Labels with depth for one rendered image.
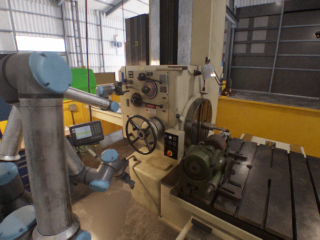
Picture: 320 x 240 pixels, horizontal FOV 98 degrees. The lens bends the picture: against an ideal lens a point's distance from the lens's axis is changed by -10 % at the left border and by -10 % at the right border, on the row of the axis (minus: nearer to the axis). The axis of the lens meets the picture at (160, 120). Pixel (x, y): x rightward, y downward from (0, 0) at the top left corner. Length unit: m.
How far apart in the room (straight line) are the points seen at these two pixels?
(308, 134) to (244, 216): 2.80
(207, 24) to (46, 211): 1.96
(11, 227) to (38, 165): 0.33
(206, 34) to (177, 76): 0.78
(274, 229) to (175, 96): 1.12
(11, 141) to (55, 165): 0.79
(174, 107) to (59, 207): 1.08
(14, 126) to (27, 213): 0.63
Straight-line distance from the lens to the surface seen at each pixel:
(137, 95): 1.61
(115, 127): 4.57
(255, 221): 1.21
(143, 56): 2.46
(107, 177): 0.85
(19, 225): 0.80
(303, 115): 3.67
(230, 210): 1.21
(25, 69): 0.51
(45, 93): 0.50
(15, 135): 1.30
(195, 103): 1.56
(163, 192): 2.01
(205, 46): 1.94
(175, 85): 1.34
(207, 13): 2.01
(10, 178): 1.20
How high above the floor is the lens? 1.86
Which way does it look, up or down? 19 degrees down
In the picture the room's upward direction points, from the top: straight up
